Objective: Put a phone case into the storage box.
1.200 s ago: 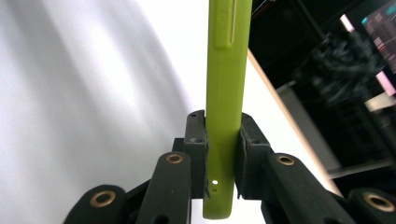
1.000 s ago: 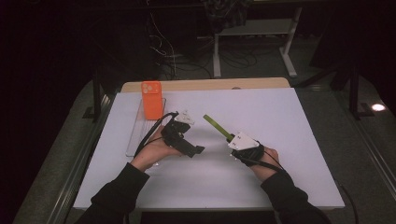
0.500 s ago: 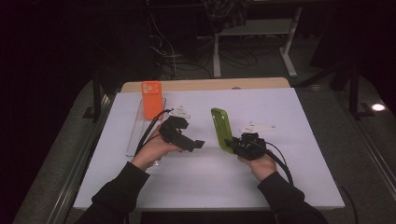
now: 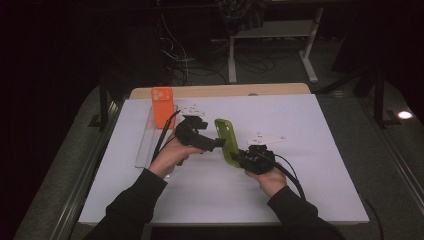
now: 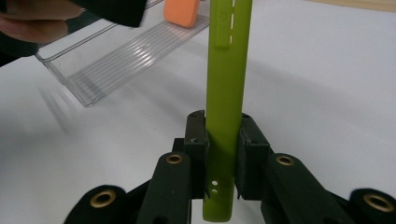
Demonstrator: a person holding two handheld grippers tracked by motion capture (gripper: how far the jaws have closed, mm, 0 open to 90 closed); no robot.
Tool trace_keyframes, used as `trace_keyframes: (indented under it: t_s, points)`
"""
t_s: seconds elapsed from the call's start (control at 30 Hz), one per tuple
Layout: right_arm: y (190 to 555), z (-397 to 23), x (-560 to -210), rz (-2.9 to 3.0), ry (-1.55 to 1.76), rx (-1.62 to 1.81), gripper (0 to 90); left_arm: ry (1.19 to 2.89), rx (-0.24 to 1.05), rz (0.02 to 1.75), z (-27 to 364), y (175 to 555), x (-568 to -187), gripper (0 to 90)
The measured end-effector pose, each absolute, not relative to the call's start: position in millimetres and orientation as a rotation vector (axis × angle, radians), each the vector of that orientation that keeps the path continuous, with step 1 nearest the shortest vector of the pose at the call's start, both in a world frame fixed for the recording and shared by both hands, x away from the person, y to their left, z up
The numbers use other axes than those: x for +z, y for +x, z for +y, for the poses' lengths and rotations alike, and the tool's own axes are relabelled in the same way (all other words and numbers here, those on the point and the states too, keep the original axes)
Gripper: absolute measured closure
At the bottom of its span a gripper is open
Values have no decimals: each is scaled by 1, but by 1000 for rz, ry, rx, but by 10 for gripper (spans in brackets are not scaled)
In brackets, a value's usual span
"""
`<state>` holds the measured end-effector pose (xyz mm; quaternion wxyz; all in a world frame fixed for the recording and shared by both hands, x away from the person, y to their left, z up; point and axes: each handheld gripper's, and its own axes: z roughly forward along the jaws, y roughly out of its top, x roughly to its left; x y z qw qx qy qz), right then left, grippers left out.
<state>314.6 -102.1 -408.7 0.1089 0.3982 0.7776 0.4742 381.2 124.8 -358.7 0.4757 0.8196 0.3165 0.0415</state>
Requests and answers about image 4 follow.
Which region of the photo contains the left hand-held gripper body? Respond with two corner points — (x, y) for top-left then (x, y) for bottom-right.
(173, 104), (218, 153)

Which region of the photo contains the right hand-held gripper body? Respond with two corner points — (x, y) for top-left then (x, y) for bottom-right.
(239, 132), (286, 175)

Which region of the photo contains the green cartoon phone case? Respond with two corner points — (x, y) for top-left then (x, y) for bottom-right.
(213, 118), (242, 169)

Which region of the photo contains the orange phone case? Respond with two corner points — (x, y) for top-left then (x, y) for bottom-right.
(150, 86), (177, 130)

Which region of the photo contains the clear plastic rack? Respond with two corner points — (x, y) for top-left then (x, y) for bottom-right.
(134, 104), (182, 169)

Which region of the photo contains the person's right hand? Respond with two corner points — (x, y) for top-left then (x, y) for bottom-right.
(244, 164), (288, 199)

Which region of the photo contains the person's left hand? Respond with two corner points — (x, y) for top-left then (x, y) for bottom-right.
(147, 133), (204, 180)

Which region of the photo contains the wooden table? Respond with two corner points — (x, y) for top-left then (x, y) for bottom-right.
(129, 82), (312, 100)

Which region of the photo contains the white table board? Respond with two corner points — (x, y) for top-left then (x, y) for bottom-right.
(78, 93), (370, 226)

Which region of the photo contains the black metal stand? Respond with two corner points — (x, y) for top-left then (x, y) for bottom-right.
(373, 66), (402, 129)
(88, 74), (112, 132)

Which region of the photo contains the dark hanging cloth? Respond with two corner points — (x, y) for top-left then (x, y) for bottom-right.
(214, 0), (272, 36)

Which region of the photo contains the left hand-held gripper cable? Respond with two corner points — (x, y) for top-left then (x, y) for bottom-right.
(151, 109), (182, 164)

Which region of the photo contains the hand-held gripper cable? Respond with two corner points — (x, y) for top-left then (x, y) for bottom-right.
(264, 153), (307, 201)
(151, 109), (182, 164)

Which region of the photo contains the right hand-held gripper cable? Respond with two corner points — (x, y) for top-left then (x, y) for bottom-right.
(264, 153), (307, 201)

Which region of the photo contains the thin white cable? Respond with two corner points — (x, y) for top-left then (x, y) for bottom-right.
(155, 0), (192, 84)

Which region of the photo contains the tangle of black floor cables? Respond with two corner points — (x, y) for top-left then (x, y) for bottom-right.
(171, 46), (279, 85)

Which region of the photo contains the white metal desk frame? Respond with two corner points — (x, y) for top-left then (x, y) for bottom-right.
(227, 7), (325, 84)

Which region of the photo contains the metal floor rail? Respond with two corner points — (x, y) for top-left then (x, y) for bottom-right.
(49, 99), (127, 240)
(359, 99), (424, 209)

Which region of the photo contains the black floor cable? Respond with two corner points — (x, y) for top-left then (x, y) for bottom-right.
(362, 197), (385, 240)

